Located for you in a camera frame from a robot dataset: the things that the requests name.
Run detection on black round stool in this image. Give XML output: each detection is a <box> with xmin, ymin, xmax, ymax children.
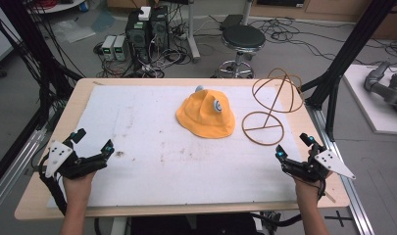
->
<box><xmin>215</xmin><ymin>24</ymin><xmax>267</xmax><ymax>79</ymax></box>

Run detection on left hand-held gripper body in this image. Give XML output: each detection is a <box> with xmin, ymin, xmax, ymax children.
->
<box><xmin>38</xmin><ymin>140</ymin><xmax>108</xmax><ymax>180</ymax></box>

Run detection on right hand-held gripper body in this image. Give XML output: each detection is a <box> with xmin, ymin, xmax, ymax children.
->
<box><xmin>280</xmin><ymin>148</ymin><xmax>357</xmax><ymax>183</ymax></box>

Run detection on white platform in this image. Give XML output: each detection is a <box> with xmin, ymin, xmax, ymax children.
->
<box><xmin>342</xmin><ymin>64</ymin><xmax>397</xmax><ymax>136</ymax></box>

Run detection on black computer tower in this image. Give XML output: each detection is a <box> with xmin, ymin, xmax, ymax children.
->
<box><xmin>124</xmin><ymin>10</ymin><xmax>152</xmax><ymax>65</ymax></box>
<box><xmin>149</xmin><ymin>5</ymin><xmax>171</xmax><ymax>54</ymax></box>

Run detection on white foam mat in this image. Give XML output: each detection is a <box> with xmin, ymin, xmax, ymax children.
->
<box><xmin>46</xmin><ymin>83</ymin><xmax>306</xmax><ymax>209</ymax></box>

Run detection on person's right hand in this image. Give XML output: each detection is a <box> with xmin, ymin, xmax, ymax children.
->
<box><xmin>292</xmin><ymin>148</ymin><xmax>333</xmax><ymax>204</ymax></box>

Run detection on aluminium rail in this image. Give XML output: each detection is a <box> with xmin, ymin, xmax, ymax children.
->
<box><xmin>0</xmin><ymin>127</ymin><xmax>49</xmax><ymax>217</ymax></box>
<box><xmin>307</xmin><ymin>107</ymin><xmax>376</xmax><ymax>235</ymax></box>

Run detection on grey power supply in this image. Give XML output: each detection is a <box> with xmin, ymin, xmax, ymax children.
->
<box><xmin>100</xmin><ymin>34</ymin><xmax>118</xmax><ymax>62</ymax></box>
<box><xmin>113</xmin><ymin>34</ymin><xmax>129</xmax><ymax>62</ymax></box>

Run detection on black metal frame stand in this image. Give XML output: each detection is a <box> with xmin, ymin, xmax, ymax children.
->
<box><xmin>299</xmin><ymin>0</ymin><xmax>397</xmax><ymax>142</ymax></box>
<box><xmin>0</xmin><ymin>0</ymin><xmax>84</xmax><ymax>194</ymax></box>

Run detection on brown wire hat stand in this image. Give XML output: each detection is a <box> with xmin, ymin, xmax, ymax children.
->
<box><xmin>240</xmin><ymin>68</ymin><xmax>305</xmax><ymax>147</ymax></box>

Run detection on white box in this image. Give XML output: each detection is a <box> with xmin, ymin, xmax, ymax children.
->
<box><xmin>137</xmin><ymin>6</ymin><xmax>152</xmax><ymax>22</ymax></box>

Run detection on yellow bucket hat with eyes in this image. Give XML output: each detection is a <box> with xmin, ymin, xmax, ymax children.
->
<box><xmin>175</xmin><ymin>84</ymin><xmax>237</xmax><ymax>139</ymax></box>

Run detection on white metal post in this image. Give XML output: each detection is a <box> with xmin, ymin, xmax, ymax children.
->
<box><xmin>185</xmin><ymin>0</ymin><xmax>202</xmax><ymax>64</ymax></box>

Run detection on person's left hand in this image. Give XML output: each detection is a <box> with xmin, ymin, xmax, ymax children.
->
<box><xmin>62</xmin><ymin>170</ymin><xmax>98</xmax><ymax>204</ymax></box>

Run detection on thick black cable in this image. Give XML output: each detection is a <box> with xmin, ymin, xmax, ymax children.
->
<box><xmin>250</xmin><ymin>211</ymin><xmax>303</xmax><ymax>228</ymax></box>

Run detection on black sleeved cable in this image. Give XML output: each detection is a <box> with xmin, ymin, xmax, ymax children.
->
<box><xmin>38</xmin><ymin>170</ymin><xmax>69</xmax><ymax>217</ymax></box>

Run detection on black floor cables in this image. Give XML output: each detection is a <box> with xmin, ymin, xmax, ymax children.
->
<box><xmin>248</xmin><ymin>15</ymin><xmax>397</xmax><ymax>68</ymax></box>

